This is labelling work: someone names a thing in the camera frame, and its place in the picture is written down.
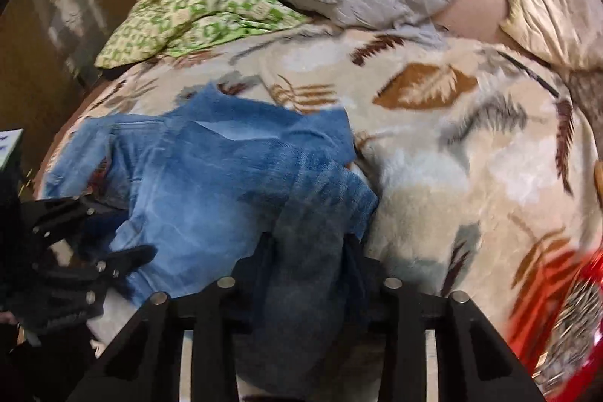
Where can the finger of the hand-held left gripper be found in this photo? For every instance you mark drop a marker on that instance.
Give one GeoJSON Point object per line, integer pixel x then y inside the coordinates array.
{"type": "Point", "coordinates": [75, 216]}
{"type": "Point", "coordinates": [122, 258]}

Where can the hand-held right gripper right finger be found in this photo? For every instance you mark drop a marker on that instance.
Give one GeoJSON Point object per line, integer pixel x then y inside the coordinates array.
{"type": "Point", "coordinates": [414, 336]}

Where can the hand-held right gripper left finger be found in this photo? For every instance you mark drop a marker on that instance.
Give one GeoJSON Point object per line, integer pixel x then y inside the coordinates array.
{"type": "Point", "coordinates": [207, 336]}

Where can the blue denim pants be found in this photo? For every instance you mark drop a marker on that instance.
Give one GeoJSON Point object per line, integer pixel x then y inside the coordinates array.
{"type": "Point", "coordinates": [212, 195]}

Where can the red glass bowl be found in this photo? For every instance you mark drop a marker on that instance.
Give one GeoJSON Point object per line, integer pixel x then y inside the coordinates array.
{"type": "Point", "coordinates": [532, 326]}

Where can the sunflower seeds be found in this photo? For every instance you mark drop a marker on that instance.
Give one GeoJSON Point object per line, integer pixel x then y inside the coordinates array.
{"type": "Point", "coordinates": [572, 336]}

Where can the leaf printed fleece blanket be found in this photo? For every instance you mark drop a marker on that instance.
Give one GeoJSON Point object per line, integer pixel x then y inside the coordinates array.
{"type": "Point", "coordinates": [447, 176]}

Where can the green patterned quilt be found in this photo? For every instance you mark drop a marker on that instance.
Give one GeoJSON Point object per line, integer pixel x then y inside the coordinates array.
{"type": "Point", "coordinates": [188, 16]}

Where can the black pen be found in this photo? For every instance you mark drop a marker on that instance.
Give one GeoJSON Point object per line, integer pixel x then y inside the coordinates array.
{"type": "Point", "coordinates": [527, 72]}

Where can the beige bolster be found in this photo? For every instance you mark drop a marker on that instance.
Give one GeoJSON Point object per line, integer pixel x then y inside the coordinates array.
{"type": "Point", "coordinates": [476, 11]}

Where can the cream floral cloth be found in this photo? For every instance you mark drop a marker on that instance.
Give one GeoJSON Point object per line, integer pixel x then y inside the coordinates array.
{"type": "Point", "coordinates": [551, 16]}

